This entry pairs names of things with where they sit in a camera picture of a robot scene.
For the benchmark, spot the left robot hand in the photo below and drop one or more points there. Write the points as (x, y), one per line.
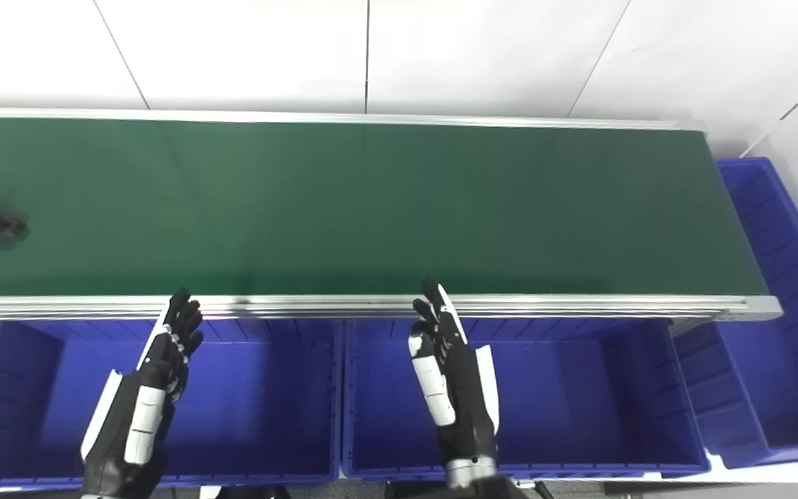
(129, 423)

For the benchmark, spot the blue plastic bin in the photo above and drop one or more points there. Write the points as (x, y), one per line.
(579, 395)
(787, 360)
(253, 409)

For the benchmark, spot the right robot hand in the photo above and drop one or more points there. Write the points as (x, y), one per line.
(465, 395)

